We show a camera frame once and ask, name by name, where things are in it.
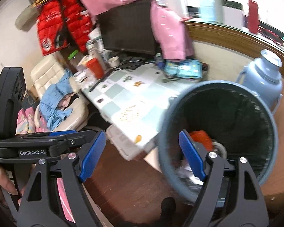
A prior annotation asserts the pink striped bed sheet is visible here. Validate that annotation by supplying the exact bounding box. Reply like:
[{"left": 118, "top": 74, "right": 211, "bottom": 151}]
[{"left": 56, "top": 178, "right": 75, "bottom": 223}]

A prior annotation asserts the red plastic cup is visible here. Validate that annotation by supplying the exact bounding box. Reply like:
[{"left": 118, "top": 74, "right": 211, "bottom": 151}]
[{"left": 86, "top": 58, "right": 105, "bottom": 79}]

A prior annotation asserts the cream leather office chair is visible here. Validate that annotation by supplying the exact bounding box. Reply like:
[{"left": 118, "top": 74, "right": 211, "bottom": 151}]
[{"left": 30, "top": 54, "right": 89, "bottom": 132}]

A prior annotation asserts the blue garment on chair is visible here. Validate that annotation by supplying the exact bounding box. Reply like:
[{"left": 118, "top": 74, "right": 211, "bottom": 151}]
[{"left": 39, "top": 71, "right": 74, "bottom": 131}]

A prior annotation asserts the black computer monitor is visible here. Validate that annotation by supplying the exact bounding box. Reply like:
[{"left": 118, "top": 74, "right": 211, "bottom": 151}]
[{"left": 97, "top": 0, "right": 157, "bottom": 55}]

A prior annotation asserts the red wrapper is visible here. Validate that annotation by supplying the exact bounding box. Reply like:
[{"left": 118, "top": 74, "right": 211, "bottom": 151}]
[{"left": 189, "top": 130, "right": 213, "bottom": 152}]

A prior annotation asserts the green lid jar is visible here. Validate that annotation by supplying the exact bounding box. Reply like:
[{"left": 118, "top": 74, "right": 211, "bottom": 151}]
[{"left": 68, "top": 50, "right": 84, "bottom": 69}]

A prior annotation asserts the pink hanging garment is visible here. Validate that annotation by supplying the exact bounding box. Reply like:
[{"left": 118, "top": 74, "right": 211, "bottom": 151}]
[{"left": 81, "top": 0, "right": 194, "bottom": 61}]

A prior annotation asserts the white paper cup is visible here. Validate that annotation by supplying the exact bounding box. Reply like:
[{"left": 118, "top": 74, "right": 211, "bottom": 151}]
[{"left": 108, "top": 56, "right": 120, "bottom": 68}]

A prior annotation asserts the white tape roll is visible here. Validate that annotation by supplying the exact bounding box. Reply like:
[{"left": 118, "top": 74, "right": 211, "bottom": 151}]
[{"left": 212, "top": 140, "right": 227, "bottom": 159}]

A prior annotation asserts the blue water jug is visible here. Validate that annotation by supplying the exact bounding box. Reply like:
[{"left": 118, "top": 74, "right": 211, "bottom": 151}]
[{"left": 199, "top": 0, "right": 215, "bottom": 22}]

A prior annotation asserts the pink striped cartoon quilt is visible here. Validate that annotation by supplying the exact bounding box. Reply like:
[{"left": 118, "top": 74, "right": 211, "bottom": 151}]
[{"left": 16, "top": 107, "right": 49, "bottom": 134}]

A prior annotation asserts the light blue thermos jug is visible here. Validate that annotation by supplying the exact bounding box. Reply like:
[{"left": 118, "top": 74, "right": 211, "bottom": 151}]
[{"left": 236, "top": 49, "right": 283, "bottom": 114}]

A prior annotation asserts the blue patterned pencil pouch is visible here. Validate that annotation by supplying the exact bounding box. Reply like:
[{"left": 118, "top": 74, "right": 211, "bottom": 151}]
[{"left": 164, "top": 59, "right": 203, "bottom": 79}]

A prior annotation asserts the red hanging jacket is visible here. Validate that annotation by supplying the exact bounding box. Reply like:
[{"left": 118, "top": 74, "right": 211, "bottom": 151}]
[{"left": 37, "top": 0, "right": 93, "bottom": 56}]

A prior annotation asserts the desk with checkered cover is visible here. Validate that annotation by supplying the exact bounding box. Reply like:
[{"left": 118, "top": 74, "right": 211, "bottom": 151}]
[{"left": 81, "top": 64, "right": 199, "bottom": 149}]

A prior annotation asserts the person's left hand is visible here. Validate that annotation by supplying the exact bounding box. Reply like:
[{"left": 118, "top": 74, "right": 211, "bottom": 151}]
[{"left": 0, "top": 166, "right": 18, "bottom": 207}]

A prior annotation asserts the blue trash bin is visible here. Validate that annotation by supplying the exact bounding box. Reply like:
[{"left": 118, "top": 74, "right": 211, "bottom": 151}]
[{"left": 157, "top": 80, "right": 278, "bottom": 204}]

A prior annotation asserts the red bottle on sill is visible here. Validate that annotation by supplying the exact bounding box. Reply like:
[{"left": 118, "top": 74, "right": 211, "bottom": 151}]
[{"left": 248, "top": 0, "right": 259, "bottom": 34}]

